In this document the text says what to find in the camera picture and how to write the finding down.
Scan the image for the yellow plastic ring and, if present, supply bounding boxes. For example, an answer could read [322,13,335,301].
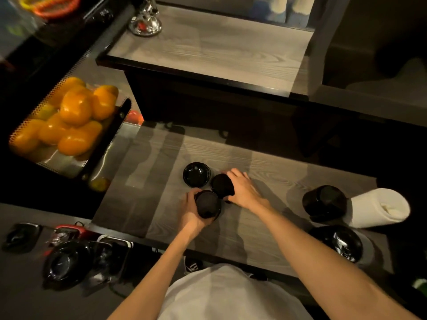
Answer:
[18,0,67,10]

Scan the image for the small glossy black cup lid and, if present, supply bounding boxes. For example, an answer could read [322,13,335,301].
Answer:
[210,173,236,204]
[182,162,212,189]
[194,190,222,220]

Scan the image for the person's right forearm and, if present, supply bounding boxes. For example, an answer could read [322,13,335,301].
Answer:
[255,203,421,320]

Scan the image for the dark metal organizer box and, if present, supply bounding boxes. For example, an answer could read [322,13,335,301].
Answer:
[306,0,427,127]

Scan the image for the chrome flag stand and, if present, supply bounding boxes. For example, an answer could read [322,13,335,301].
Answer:
[128,0,163,37]

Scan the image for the blue stool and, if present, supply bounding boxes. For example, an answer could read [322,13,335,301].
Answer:
[248,0,287,23]

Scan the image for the clear juicer container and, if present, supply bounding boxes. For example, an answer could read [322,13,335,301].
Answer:
[0,0,51,60]

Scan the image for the black round cap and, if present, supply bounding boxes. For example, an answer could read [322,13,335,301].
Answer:
[1,223,42,254]

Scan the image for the stack of white lids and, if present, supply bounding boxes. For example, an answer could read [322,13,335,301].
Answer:
[343,188,411,229]

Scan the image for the pile of oranges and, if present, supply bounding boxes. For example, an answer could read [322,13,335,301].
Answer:
[10,76,119,156]

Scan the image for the orange plastic ring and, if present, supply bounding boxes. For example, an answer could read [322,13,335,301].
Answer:
[32,0,82,20]

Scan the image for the clear plastic lids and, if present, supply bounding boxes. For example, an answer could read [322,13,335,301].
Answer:
[353,229,376,267]

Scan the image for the black left shoe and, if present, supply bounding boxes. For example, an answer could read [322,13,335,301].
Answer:
[184,256,204,274]

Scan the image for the person's left forearm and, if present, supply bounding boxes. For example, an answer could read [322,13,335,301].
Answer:
[108,229,194,320]

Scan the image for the person's right hand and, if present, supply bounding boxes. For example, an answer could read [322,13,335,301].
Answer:
[222,168,274,218]

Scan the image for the person's left hand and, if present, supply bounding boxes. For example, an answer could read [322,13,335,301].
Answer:
[177,187,218,243]

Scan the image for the white shirt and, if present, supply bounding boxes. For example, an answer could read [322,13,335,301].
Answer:
[157,264,314,320]

